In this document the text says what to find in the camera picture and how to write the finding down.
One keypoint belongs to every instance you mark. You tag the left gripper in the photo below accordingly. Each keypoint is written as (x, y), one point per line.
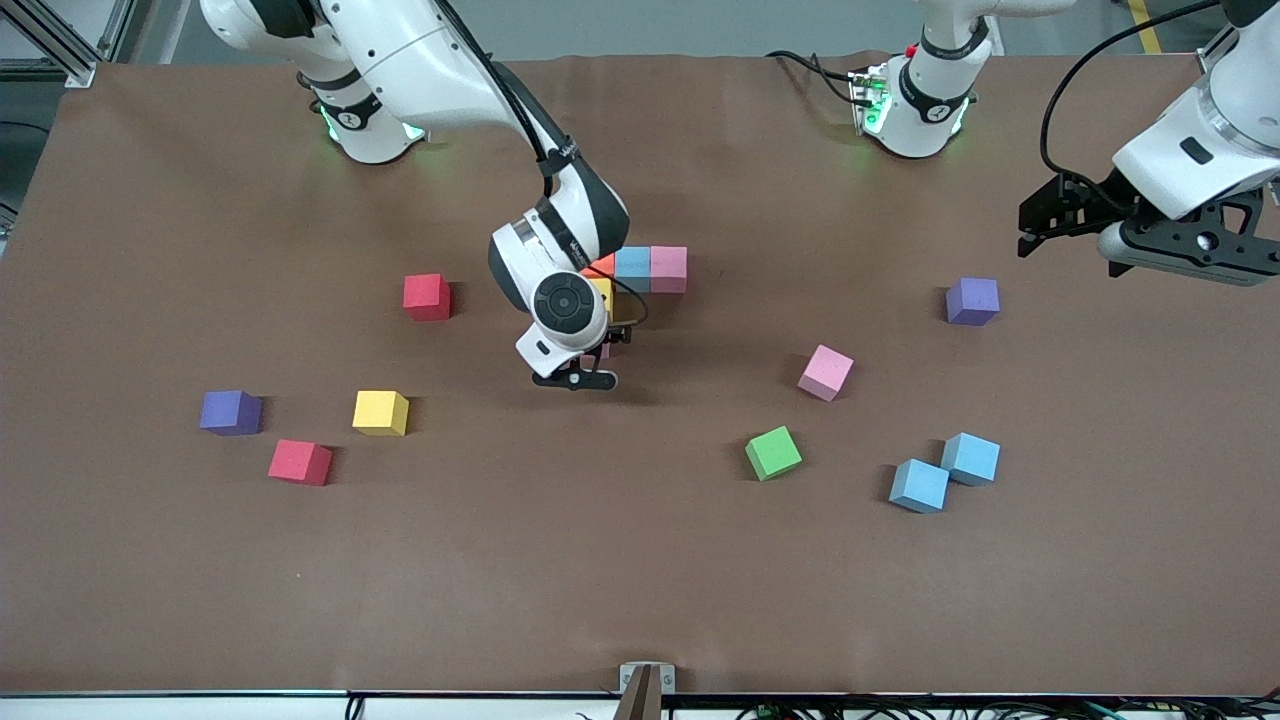
(1090, 199)

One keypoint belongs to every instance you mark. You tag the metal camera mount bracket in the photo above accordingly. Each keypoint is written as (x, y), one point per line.
(647, 680)

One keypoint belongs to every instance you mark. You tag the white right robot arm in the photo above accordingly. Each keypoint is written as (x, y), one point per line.
(420, 60)

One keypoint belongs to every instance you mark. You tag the orange foam cube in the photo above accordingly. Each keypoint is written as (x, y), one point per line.
(604, 266)

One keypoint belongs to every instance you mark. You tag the brown table mat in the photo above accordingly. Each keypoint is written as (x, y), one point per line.
(620, 560)

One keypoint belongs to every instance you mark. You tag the red foam cube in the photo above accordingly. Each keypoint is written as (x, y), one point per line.
(427, 297)
(300, 462)

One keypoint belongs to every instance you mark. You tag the aluminium frame profile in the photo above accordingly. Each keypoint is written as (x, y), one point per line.
(80, 70)
(1210, 58)

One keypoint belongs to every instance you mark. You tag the purple foam cube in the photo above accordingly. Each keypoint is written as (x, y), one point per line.
(231, 412)
(972, 301)

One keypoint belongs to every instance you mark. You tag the yellow foam cube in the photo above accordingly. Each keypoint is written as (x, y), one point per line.
(380, 412)
(604, 292)

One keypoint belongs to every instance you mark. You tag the grey base connector plate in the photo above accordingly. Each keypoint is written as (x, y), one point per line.
(872, 100)

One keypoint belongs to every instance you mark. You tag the green foam cube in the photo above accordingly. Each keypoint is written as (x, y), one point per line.
(773, 452)

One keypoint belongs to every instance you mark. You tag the blue foam cube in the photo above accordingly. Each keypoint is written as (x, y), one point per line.
(919, 486)
(970, 459)
(634, 266)

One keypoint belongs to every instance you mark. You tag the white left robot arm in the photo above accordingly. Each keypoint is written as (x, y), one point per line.
(925, 90)

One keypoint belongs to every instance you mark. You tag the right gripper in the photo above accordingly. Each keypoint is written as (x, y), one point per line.
(620, 334)

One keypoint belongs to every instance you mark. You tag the pink foam cube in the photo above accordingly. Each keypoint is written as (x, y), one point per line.
(668, 268)
(826, 372)
(603, 349)

